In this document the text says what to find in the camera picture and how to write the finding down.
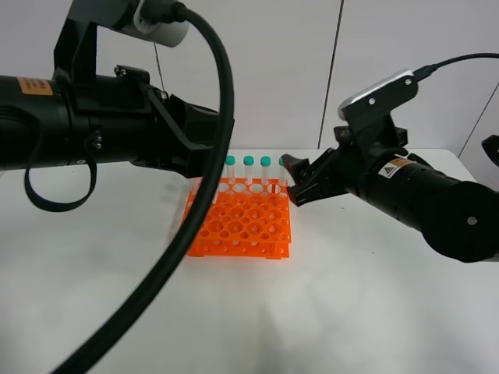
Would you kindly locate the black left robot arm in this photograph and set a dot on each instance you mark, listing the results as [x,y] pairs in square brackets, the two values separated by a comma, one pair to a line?
[35,126]

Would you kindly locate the teal capped tube in rack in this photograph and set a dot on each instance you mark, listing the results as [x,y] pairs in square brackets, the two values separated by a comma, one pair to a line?
[230,169]

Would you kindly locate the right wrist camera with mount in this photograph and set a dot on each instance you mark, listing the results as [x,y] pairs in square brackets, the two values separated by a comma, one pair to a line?
[373,106]

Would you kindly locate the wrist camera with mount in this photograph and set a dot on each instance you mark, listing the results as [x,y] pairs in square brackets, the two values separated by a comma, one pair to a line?
[75,54]
[373,106]

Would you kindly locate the orange test tube rack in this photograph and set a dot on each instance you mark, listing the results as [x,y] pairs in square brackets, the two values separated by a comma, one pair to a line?
[247,221]

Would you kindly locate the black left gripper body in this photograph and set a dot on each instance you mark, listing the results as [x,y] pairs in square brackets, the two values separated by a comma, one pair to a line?
[125,118]

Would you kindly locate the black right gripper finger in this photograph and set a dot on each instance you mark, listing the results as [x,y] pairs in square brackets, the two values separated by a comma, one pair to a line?
[301,170]
[313,187]

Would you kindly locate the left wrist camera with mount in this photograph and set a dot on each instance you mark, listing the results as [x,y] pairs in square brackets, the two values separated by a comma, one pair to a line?
[75,54]

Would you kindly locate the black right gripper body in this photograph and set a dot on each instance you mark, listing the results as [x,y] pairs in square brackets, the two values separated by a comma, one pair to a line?
[347,168]

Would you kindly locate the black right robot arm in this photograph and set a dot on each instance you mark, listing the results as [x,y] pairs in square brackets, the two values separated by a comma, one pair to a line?
[458,219]

